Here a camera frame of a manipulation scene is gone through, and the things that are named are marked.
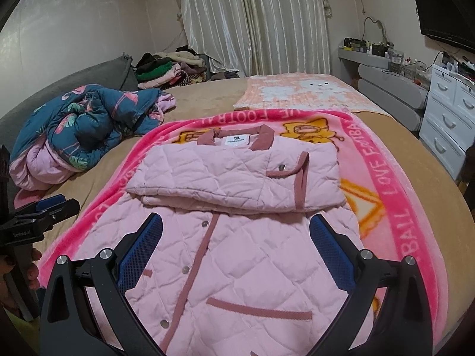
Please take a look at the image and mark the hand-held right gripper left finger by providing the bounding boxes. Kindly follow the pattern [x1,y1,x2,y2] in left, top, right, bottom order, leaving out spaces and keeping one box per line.
[38,212,166,356]

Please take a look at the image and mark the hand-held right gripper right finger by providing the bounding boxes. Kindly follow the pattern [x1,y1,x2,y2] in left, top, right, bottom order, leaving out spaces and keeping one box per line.
[310,212,434,356]

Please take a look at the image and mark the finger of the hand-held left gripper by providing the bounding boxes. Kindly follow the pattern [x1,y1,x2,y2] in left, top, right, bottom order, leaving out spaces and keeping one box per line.
[10,195,81,243]

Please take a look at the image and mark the pink quilted jacket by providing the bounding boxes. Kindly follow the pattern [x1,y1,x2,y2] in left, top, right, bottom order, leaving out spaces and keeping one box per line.
[87,126,375,356]

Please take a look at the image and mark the pile of folded clothes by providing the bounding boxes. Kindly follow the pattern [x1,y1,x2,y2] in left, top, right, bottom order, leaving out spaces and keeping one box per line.
[134,45,208,90]

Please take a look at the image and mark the person's left hand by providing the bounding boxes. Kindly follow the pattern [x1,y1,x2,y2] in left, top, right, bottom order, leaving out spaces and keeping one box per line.
[28,248,44,283]

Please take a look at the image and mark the pink printed fleece blanket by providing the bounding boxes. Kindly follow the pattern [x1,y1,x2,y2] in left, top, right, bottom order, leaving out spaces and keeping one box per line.
[37,107,451,353]

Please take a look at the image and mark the blue floral duvet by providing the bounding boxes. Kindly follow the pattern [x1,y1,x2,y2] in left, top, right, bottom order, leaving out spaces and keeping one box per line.
[9,85,176,193]

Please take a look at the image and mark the grey padded headboard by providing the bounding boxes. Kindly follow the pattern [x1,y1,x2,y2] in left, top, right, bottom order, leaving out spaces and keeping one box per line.
[0,54,139,127]

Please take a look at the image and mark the bed with tan sheet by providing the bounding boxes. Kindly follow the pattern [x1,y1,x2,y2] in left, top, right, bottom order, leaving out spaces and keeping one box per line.
[0,74,468,268]

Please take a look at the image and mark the peach cartoon blanket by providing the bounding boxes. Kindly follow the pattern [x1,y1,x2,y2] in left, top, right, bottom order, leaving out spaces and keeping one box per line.
[234,73,388,114]

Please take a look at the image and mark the grey padded bedside shelf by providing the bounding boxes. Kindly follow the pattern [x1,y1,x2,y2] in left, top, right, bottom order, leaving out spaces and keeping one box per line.
[338,46,431,130]

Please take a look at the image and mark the white drawer cabinet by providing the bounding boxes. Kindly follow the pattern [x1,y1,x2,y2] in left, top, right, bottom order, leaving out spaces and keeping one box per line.
[419,63,475,182]

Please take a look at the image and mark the assorted small shelf clutter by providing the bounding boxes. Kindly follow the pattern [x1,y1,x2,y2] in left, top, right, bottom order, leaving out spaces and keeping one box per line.
[343,37,431,78]

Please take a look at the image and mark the small items on cabinet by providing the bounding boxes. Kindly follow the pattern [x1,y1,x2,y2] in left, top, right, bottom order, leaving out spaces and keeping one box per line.
[432,51,475,80]

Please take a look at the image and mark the white pleated curtain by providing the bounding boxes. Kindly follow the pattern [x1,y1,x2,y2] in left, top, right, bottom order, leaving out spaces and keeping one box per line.
[178,0,331,77]

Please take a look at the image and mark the black flat television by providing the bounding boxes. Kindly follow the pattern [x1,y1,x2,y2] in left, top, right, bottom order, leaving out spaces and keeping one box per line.
[413,0,475,53]

